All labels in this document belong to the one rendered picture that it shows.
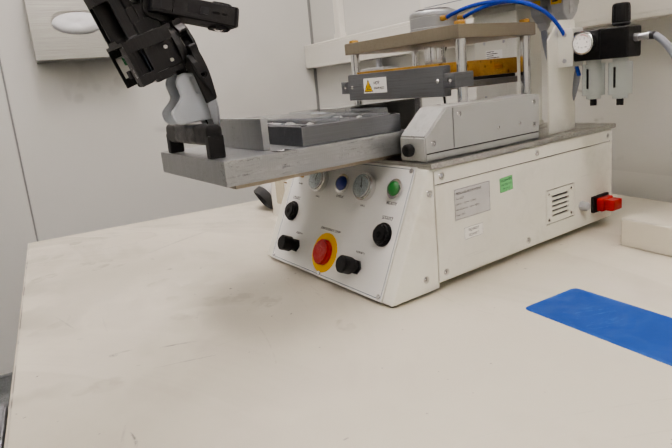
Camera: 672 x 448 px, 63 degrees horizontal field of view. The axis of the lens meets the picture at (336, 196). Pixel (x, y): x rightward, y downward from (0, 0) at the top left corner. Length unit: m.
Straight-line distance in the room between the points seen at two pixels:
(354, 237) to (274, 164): 0.20
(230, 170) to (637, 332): 0.48
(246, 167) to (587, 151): 0.61
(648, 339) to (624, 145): 0.72
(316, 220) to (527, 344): 0.40
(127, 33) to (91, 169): 1.60
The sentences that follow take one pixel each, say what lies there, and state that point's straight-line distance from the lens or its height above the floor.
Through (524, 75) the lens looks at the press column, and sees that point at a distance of 0.95.
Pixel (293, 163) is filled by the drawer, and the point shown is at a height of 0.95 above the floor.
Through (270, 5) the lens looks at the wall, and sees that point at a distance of 2.45.
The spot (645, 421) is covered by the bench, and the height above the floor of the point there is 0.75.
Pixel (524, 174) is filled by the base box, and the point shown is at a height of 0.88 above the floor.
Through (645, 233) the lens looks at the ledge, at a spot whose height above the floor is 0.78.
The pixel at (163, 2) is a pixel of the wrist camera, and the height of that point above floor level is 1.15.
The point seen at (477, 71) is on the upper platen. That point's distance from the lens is 0.90.
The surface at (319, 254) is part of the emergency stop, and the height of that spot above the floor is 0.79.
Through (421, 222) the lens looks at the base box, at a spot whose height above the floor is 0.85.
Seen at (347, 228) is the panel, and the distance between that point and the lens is 0.82.
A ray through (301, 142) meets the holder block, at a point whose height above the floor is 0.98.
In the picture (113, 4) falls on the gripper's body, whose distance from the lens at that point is 0.70.
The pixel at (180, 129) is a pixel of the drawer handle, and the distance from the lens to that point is 0.74.
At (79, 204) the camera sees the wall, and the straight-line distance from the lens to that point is 2.28.
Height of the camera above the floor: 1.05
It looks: 12 degrees down
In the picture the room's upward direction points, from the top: 5 degrees counter-clockwise
